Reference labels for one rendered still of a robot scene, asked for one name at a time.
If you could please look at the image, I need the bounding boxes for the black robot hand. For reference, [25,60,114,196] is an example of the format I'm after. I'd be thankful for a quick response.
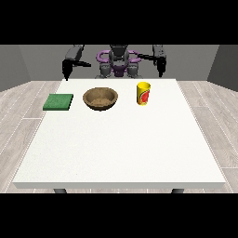
[137,53,167,78]
[61,58,92,82]

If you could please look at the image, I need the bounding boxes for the yellow cup with melon print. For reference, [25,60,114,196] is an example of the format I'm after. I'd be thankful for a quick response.
[136,81,152,106]

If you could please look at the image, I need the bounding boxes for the green square pad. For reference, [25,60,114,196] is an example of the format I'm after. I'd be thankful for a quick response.
[42,93,74,112]

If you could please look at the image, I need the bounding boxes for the brown wooden bowl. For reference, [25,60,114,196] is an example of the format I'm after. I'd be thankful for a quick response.
[82,86,119,112]

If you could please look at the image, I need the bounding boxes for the grey robot trunk purple rings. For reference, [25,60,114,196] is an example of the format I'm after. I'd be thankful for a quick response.
[95,45,143,80]

